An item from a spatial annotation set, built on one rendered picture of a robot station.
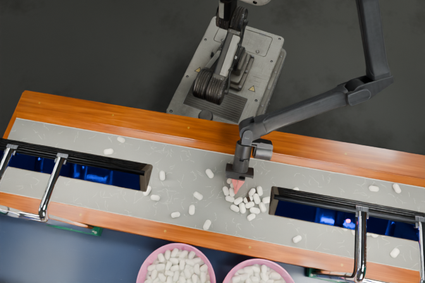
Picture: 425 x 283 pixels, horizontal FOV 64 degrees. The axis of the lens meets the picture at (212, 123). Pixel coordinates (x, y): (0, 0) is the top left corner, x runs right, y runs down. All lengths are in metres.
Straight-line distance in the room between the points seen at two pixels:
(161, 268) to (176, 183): 0.30
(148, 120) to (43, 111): 0.44
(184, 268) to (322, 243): 0.49
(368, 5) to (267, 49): 0.87
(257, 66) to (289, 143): 0.61
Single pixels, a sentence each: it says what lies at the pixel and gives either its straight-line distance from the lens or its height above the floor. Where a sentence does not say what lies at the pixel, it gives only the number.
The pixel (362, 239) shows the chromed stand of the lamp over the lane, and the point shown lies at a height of 1.12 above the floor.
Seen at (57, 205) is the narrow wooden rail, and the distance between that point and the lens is 1.39.
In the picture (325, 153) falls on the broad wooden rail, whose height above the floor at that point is 0.76.
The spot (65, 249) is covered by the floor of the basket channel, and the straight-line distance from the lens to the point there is 1.45.
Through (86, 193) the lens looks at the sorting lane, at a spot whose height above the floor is 0.74.
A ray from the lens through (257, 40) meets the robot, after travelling 1.92.
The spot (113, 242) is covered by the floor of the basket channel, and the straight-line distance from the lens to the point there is 1.39.
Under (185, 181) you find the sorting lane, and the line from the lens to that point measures 1.31.
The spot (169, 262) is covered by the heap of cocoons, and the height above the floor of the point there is 0.74.
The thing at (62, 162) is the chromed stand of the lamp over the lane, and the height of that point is 1.12.
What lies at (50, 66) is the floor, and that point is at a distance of 2.64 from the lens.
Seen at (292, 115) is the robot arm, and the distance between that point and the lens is 1.14.
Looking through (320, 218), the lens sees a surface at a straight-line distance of 0.98.
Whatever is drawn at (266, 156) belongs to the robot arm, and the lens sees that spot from 1.19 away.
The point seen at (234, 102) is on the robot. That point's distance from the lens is 1.71.
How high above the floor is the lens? 2.01
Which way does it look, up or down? 68 degrees down
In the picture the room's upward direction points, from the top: 2 degrees counter-clockwise
